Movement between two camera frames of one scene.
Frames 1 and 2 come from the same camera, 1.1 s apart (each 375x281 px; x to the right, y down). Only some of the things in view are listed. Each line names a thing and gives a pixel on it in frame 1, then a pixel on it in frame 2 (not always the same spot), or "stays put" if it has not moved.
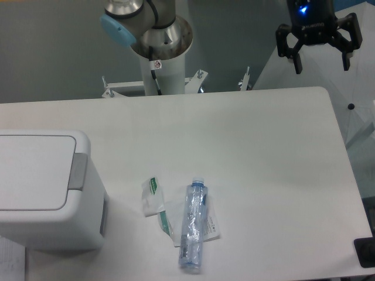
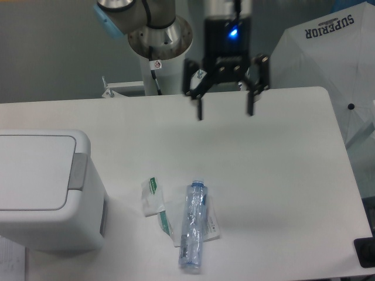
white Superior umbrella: x=351 y=92 stays put
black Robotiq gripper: x=314 y=22 → x=227 y=50
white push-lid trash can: x=51 y=198 stays put
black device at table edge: x=365 y=249 stays put
